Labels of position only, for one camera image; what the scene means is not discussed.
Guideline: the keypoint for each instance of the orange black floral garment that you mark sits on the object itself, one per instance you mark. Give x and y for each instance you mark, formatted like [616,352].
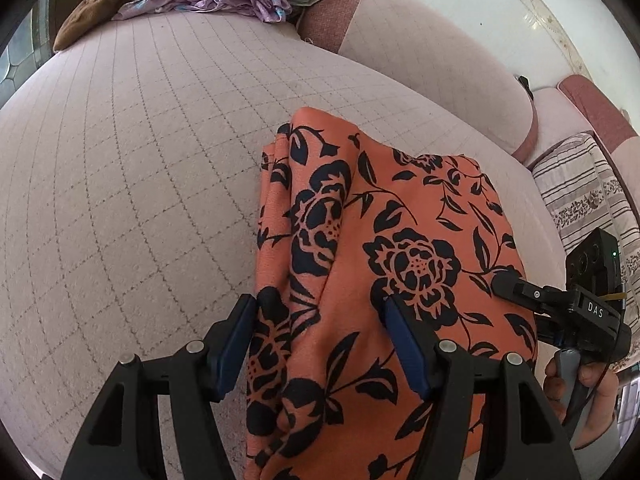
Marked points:
[400,260]

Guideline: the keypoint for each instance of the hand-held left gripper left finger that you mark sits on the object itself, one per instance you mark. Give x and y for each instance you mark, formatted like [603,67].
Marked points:
[232,350]

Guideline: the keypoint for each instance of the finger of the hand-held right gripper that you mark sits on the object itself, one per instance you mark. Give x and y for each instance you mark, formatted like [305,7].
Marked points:
[525,290]

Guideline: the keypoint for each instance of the pink quilted sofa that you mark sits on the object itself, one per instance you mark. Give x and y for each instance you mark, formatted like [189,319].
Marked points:
[150,160]

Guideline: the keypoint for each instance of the person's right hand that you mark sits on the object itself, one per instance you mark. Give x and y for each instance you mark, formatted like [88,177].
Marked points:
[595,400]

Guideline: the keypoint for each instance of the patterned glass window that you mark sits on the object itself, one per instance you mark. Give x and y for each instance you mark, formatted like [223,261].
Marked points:
[20,60]

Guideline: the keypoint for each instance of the brown cloth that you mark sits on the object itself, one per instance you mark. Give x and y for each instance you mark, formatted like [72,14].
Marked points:
[95,5]

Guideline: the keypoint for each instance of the striped floral blanket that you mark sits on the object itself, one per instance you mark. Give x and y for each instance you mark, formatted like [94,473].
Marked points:
[585,195]

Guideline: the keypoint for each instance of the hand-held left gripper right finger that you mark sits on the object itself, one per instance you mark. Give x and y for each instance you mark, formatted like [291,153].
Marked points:
[405,345]

